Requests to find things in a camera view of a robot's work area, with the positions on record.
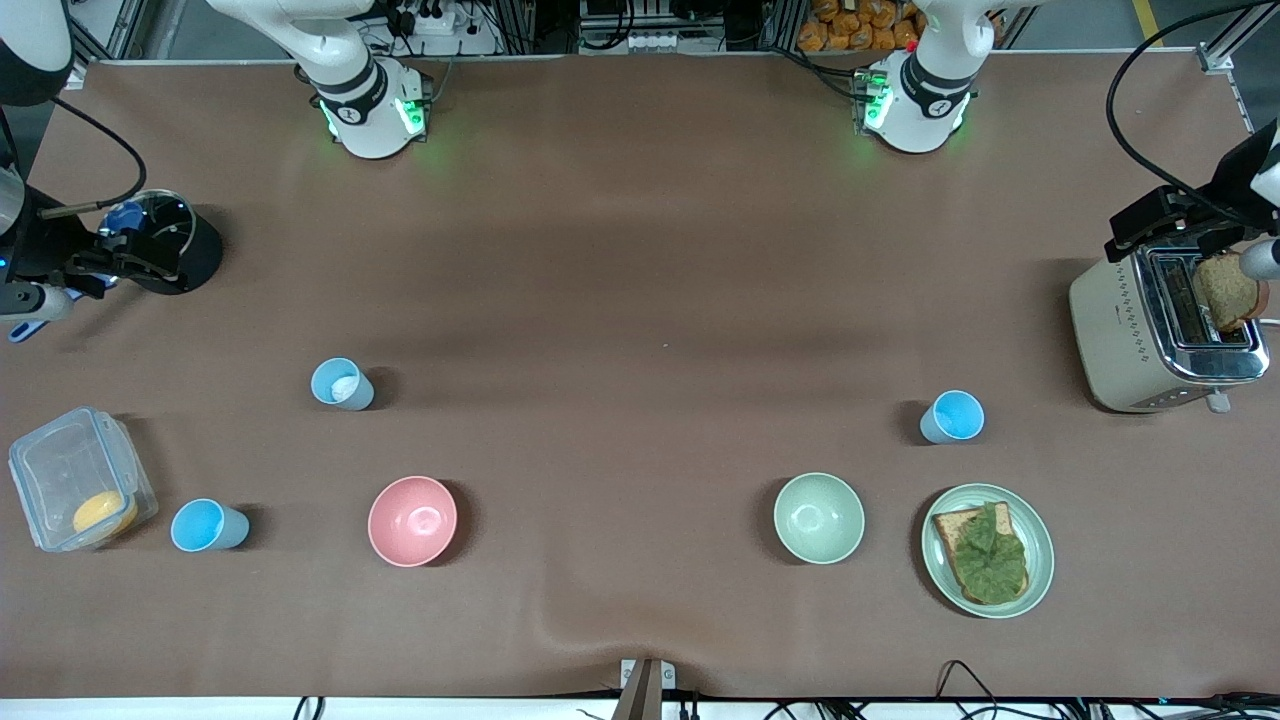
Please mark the orange snack bag pile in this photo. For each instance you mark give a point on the orange snack bag pile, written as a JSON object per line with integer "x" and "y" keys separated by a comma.
{"x": 860, "y": 25}

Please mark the clear plastic food container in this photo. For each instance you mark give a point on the clear plastic food container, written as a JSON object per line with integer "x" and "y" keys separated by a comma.
{"x": 60, "y": 470}

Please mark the blue plastic cup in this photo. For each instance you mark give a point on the blue plastic cup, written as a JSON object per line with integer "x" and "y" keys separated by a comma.
{"x": 205, "y": 525}
{"x": 955, "y": 415}
{"x": 345, "y": 390}

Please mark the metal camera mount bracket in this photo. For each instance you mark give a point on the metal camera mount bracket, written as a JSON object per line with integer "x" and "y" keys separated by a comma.
{"x": 645, "y": 695}

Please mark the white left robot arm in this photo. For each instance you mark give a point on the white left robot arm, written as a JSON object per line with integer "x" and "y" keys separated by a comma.
{"x": 925, "y": 100}

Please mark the pink bowl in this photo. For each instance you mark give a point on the pink bowl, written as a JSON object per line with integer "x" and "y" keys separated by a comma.
{"x": 412, "y": 520}

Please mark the aluminium frame profile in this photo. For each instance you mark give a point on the aluminium frame profile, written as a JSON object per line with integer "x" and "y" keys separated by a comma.
{"x": 132, "y": 28}
{"x": 1215, "y": 58}

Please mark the pale green bowl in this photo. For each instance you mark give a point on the pale green bowl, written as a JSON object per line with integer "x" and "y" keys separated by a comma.
{"x": 818, "y": 518}

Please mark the brown bread slice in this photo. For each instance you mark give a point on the brown bread slice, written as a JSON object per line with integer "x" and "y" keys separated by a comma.
{"x": 1225, "y": 295}

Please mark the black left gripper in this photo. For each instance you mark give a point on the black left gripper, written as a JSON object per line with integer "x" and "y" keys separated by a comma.
{"x": 1228, "y": 184}

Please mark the toast slice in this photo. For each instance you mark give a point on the toast slice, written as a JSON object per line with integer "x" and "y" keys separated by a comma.
{"x": 945, "y": 523}

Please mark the cream chrome toaster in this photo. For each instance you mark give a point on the cream chrome toaster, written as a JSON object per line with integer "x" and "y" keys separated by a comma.
{"x": 1110, "y": 330}

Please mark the white power strip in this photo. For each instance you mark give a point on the white power strip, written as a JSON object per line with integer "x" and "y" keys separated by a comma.
{"x": 435, "y": 22}
{"x": 630, "y": 42}

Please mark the pale green plate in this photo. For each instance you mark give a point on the pale green plate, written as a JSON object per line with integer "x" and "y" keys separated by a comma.
{"x": 1040, "y": 550}

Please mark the brown table mat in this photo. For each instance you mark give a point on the brown table mat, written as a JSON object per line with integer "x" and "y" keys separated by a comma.
{"x": 640, "y": 250}

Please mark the yellow round food piece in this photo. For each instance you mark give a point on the yellow round food piece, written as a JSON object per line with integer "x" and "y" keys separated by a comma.
{"x": 105, "y": 512}

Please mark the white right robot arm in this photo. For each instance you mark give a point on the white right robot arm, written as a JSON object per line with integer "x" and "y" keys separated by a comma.
{"x": 365, "y": 115}

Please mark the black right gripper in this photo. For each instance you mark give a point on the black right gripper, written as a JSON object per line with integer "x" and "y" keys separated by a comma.
{"x": 42, "y": 250}

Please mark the glass lid blue knob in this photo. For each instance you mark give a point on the glass lid blue knob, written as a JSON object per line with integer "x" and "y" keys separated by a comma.
{"x": 165, "y": 215}

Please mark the green lettuce leaf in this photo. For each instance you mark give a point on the green lettuce leaf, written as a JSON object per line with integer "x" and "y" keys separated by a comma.
{"x": 990, "y": 560}

